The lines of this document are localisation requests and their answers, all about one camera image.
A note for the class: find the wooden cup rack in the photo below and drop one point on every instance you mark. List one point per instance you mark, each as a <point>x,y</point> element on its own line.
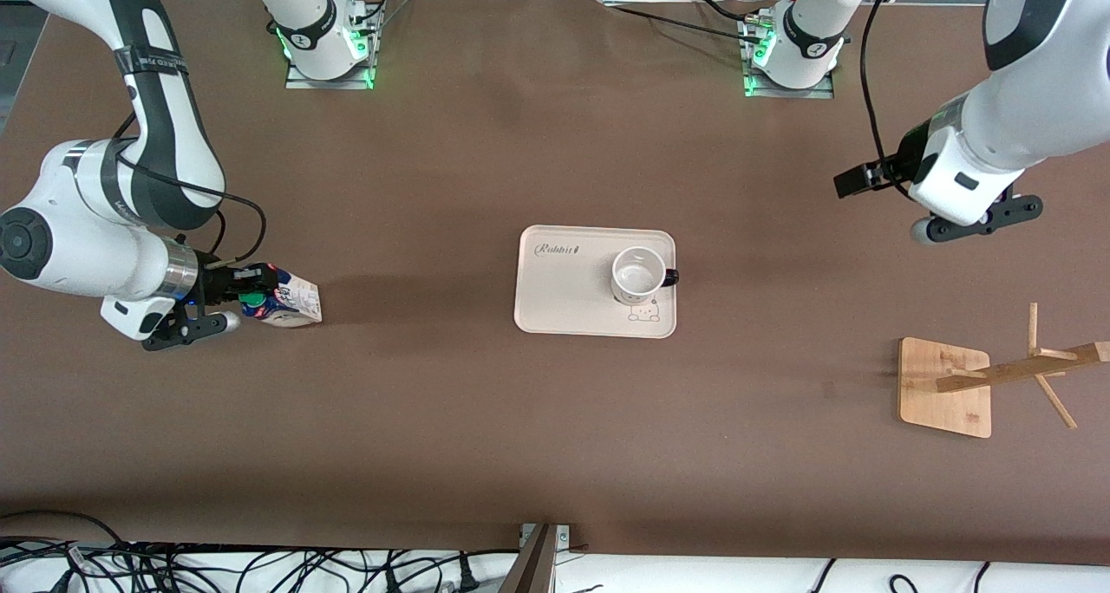
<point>945,394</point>

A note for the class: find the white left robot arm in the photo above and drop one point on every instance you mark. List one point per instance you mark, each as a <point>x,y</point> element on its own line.
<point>1041,99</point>

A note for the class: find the metal corner bracket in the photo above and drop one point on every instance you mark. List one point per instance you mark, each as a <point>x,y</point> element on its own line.
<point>564,537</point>

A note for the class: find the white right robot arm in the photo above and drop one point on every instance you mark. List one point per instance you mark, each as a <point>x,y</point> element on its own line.
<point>87,255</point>

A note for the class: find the white tray rabbit print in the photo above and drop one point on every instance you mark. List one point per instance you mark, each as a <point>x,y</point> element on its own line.
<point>564,298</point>

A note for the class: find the blue milk carton green cap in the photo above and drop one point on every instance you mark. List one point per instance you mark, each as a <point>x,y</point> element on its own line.
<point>299,303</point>

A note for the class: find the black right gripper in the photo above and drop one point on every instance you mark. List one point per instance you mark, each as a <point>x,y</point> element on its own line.
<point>213,282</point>

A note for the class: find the black power plug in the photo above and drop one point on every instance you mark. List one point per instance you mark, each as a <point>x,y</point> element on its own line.
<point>468,574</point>

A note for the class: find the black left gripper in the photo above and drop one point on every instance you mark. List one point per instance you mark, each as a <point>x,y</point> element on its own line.
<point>908,161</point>

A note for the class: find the aluminium profile post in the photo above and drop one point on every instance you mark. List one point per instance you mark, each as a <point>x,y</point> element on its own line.
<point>533,571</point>

